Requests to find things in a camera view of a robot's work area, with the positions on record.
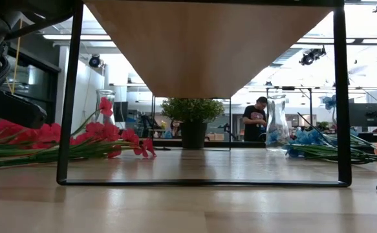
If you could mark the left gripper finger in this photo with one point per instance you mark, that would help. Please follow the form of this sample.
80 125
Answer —
17 111

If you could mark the red artificial flower bunch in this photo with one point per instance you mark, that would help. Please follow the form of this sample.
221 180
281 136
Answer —
102 131
49 132

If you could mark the wooden shelf black metal frame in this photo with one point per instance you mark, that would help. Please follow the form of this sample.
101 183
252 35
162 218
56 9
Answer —
207 48

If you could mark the clear glass vase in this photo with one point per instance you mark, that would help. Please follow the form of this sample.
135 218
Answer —
277 113
101 95

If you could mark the black framed glass partition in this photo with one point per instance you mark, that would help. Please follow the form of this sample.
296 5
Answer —
36 81

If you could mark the long ceiling light fixture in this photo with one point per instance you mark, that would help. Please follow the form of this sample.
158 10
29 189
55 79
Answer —
317 40
59 37

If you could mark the black ceiling spotlight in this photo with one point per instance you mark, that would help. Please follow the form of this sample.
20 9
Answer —
94 61

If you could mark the black upright monitor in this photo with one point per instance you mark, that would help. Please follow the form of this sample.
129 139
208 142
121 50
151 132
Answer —
121 111

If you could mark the green potted plant black pot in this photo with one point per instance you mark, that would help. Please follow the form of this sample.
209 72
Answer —
193 111

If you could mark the person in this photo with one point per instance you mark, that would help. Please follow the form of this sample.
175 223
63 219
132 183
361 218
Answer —
253 126

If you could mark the dark wide monitor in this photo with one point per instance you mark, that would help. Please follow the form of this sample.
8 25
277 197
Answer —
369 115

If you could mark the small black ceiling fixture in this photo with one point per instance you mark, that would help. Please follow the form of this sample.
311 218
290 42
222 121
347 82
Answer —
376 9

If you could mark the black table border rail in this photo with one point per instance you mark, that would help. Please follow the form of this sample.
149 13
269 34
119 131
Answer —
240 144

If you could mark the black metal frame stand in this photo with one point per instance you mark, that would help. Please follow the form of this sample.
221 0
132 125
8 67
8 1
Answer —
288 88

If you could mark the black ceiling camera rig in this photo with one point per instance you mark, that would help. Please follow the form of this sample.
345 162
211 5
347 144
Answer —
309 57

